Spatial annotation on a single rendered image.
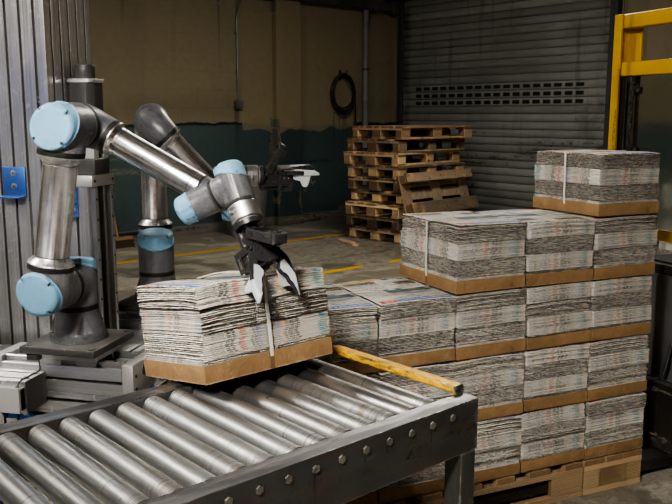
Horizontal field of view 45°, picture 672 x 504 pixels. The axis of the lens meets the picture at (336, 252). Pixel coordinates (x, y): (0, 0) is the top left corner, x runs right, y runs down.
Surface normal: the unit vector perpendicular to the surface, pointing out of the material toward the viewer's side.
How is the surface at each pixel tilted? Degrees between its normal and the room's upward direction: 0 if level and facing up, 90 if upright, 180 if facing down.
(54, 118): 83
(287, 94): 90
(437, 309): 90
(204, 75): 90
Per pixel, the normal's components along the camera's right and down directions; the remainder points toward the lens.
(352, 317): 0.40, 0.16
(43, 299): -0.21, 0.29
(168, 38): 0.66, 0.12
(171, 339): -0.75, 0.11
